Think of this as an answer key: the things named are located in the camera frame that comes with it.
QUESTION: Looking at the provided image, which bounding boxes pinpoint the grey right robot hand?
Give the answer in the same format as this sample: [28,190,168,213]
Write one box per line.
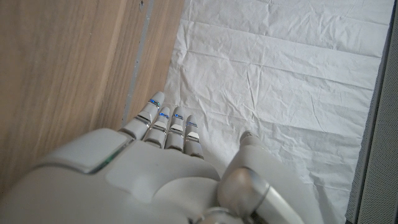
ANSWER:
[0,91,324,224]

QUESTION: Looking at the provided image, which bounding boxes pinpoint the white backdrop cloth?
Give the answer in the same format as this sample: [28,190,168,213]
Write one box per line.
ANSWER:
[163,0,396,224]

